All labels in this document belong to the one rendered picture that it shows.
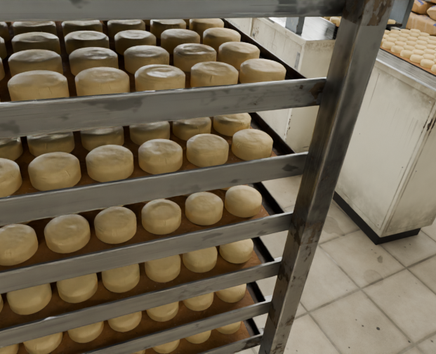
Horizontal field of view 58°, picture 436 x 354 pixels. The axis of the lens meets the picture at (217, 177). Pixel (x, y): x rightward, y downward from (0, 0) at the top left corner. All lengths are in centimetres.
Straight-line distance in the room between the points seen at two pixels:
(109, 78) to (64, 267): 21
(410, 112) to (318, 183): 142
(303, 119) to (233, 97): 194
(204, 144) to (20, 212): 21
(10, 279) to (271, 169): 30
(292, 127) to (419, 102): 76
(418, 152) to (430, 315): 70
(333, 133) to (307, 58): 174
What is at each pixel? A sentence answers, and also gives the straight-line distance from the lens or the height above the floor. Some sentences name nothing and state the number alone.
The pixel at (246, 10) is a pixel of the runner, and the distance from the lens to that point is 36.
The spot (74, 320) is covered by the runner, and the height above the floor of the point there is 96.
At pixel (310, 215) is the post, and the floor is 109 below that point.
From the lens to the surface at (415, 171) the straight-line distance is 192.
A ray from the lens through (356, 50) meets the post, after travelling 39.
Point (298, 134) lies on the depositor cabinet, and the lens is 235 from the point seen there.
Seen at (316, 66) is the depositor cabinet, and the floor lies 70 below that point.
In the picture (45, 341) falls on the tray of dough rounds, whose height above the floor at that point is 88.
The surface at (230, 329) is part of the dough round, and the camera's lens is 72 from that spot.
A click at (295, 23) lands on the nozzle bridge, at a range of 220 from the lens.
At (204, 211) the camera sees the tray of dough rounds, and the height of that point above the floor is 106.
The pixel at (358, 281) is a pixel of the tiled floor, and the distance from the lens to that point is 198.
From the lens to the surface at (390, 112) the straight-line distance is 194.
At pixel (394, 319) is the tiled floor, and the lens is 191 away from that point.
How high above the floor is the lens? 139
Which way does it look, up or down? 35 degrees down
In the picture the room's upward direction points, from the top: 5 degrees clockwise
